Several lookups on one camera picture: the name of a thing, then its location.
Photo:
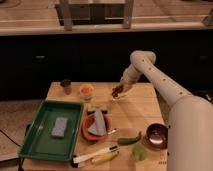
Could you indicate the small dark brown cup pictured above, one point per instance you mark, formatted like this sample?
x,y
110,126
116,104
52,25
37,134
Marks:
x,y
66,85

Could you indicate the dark red grape bunch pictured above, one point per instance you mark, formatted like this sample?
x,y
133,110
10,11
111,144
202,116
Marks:
x,y
117,90

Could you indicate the yellow banana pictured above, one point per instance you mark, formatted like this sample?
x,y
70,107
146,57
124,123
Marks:
x,y
104,157

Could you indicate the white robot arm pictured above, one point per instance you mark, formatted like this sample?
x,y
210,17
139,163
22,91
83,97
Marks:
x,y
190,132

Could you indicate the grey blue sponge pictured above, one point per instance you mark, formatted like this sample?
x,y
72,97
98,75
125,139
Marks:
x,y
59,127

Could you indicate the dark maroon bowl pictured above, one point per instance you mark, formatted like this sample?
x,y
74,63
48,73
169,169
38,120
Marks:
x,y
157,136

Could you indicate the green cucumber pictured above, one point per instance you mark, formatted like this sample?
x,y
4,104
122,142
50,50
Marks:
x,y
129,141

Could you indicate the wooden chair frame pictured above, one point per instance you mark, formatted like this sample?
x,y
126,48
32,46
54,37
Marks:
x,y
94,12

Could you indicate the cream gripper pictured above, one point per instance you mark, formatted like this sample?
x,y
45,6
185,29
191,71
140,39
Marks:
x,y
126,88

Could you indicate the green plastic tray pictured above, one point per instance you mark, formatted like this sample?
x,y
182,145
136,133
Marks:
x,y
40,144

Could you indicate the metal spoon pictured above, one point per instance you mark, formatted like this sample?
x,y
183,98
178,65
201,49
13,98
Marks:
x,y
112,131

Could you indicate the clear cup orange contents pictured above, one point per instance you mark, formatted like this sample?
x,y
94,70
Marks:
x,y
86,91

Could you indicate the orange red bowl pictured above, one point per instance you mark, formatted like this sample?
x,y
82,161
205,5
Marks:
x,y
87,122

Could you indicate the grey folded cloth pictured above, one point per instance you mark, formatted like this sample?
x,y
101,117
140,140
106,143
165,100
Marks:
x,y
98,127

